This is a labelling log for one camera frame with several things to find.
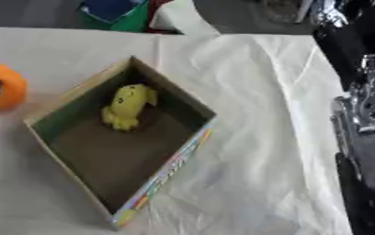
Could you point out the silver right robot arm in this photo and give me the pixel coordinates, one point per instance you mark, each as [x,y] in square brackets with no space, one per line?
[370,159]

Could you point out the white bag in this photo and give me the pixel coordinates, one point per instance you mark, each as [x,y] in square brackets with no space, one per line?
[182,18]

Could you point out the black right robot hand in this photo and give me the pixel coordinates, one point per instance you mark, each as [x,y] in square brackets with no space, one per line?
[346,49]

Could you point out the orange toy pumpkin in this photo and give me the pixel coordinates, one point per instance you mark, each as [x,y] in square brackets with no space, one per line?
[11,85]

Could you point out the blue and green bag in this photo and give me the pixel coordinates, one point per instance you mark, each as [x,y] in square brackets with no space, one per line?
[115,13]

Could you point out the tan cardboard box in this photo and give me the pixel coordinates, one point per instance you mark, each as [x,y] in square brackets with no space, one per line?
[115,165]

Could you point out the yellow soft toy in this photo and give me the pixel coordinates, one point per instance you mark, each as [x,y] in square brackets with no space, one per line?
[125,107]

